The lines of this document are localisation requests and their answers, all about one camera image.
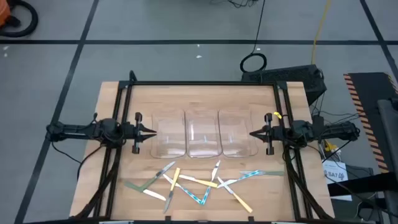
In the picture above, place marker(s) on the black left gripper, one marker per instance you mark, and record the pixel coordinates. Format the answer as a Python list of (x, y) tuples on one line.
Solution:
[(132, 132)]

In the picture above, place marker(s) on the white paper sign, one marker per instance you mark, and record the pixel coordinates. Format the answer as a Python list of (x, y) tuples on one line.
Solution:
[(334, 174)]

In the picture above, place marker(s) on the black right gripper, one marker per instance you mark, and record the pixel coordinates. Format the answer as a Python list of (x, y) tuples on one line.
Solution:
[(276, 133)]

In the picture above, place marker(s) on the black beam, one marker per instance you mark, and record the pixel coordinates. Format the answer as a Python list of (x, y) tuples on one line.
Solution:
[(357, 188)]

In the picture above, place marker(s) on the black computer case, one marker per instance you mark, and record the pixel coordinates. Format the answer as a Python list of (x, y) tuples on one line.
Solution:
[(286, 76)]

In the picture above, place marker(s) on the orange vacuum cleaner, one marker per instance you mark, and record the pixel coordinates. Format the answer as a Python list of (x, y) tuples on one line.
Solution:
[(3, 12)]

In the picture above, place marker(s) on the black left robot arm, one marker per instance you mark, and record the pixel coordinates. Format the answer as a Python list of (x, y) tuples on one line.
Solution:
[(77, 130)]

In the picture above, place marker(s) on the grey equipment column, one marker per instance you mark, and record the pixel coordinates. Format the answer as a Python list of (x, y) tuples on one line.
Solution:
[(390, 130)]

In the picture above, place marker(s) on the yellow plug connectors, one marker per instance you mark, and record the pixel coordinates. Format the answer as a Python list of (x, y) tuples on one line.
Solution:
[(329, 145)]

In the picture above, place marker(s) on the black hazard-striped platform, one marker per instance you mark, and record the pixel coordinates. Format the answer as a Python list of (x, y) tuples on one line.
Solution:
[(370, 90)]

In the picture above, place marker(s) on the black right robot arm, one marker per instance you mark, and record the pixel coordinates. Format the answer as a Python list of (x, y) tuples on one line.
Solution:
[(335, 130)]

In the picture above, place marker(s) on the black aluminium table frame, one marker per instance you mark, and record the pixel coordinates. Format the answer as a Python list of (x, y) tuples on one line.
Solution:
[(202, 83)]

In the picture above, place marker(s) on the clear plastic bin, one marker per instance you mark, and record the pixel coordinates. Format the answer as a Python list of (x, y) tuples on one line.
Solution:
[(239, 124), (199, 124), (168, 124)]

